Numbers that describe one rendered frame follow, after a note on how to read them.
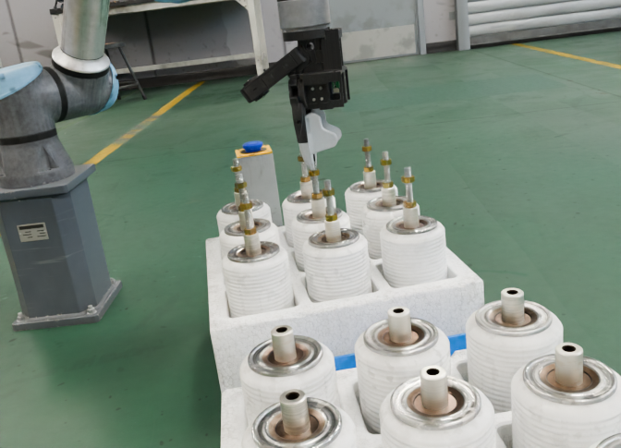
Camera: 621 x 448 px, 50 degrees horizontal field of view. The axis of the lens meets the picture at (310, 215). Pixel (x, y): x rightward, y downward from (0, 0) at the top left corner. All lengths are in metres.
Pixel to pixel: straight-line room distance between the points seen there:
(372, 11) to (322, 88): 5.21
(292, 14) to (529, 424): 0.64
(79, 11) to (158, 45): 4.95
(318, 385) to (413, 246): 0.36
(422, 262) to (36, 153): 0.82
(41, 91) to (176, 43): 4.92
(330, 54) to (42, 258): 0.76
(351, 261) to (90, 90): 0.76
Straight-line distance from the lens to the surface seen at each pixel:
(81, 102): 1.49
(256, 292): 0.93
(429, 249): 0.96
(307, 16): 0.99
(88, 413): 1.17
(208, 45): 6.28
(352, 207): 1.19
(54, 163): 1.44
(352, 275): 0.95
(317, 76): 0.99
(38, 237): 1.45
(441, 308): 0.97
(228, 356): 0.94
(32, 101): 1.43
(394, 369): 0.65
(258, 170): 1.31
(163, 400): 1.14
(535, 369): 0.63
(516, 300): 0.70
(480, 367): 0.71
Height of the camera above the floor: 0.58
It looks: 18 degrees down
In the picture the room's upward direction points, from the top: 7 degrees counter-clockwise
